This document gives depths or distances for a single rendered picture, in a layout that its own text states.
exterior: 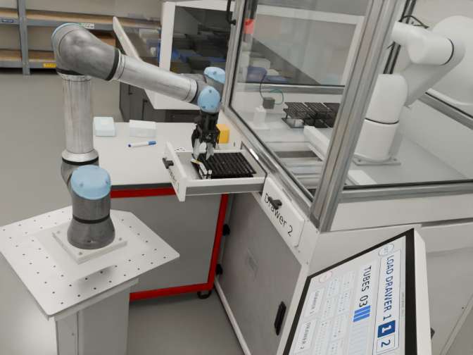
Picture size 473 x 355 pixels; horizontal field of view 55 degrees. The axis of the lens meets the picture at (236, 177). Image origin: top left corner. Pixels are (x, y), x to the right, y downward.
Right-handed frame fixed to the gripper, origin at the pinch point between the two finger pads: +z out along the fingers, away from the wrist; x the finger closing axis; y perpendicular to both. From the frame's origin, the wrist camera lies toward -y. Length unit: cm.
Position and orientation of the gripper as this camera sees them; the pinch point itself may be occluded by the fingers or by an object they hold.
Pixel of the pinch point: (200, 156)
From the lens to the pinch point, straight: 178.3
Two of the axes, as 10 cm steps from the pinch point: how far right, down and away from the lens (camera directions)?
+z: -1.7, 8.7, 4.7
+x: 9.3, -0.3, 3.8
